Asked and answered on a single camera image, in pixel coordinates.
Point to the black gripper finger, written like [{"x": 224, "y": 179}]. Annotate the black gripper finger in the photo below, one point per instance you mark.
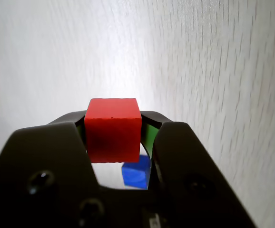
[
  {"x": 187, "y": 178},
  {"x": 44, "y": 154}
]

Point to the red wooden cube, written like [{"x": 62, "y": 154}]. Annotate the red wooden cube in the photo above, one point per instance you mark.
[{"x": 113, "y": 135}]

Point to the blue wooden cube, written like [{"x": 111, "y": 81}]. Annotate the blue wooden cube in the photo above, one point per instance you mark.
[{"x": 135, "y": 175}]

